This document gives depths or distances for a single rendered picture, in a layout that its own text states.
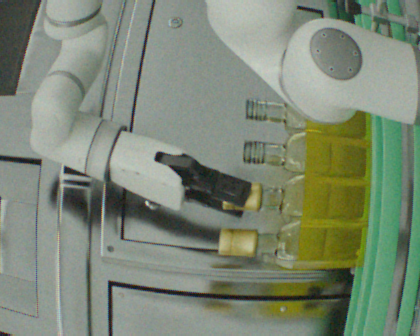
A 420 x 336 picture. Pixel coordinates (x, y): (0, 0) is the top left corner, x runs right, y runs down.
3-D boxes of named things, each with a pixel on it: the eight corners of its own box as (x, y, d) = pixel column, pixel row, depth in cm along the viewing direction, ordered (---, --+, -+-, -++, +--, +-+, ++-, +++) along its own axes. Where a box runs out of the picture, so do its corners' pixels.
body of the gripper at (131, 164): (99, 190, 153) (179, 221, 153) (96, 165, 144) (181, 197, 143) (118, 138, 156) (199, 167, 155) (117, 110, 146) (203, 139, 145)
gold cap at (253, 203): (259, 188, 151) (223, 185, 151) (262, 178, 148) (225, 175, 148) (257, 215, 150) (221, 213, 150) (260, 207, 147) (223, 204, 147)
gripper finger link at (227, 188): (189, 190, 147) (243, 209, 146) (190, 182, 144) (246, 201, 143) (199, 166, 148) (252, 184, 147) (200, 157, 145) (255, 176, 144)
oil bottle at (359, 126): (408, 123, 157) (281, 101, 157) (414, 110, 152) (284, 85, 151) (409, 157, 155) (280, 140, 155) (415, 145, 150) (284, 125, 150)
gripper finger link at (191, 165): (139, 164, 148) (176, 184, 150) (171, 156, 141) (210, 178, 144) (143, 155, 148) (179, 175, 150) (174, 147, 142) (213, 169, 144)
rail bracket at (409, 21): (406, 43, 154) (338, 25, 154) (419, 2, 138) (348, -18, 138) (408, 59, 153) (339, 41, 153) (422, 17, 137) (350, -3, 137)
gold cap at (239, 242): (254, 244, 150) (218, 242, 150) (258, 223, 147) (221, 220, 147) (253, 262, 147) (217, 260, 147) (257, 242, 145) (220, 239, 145)
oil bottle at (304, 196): (409, 194, 153) (278, 185, 153) (416, 182, 148) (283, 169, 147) (407, 230, 151) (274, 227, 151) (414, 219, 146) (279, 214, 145)
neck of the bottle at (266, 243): (274, 236, 149) (236, 234, 149) (277, 229, 146) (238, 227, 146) (272, 257, 148) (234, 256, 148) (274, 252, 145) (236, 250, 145)
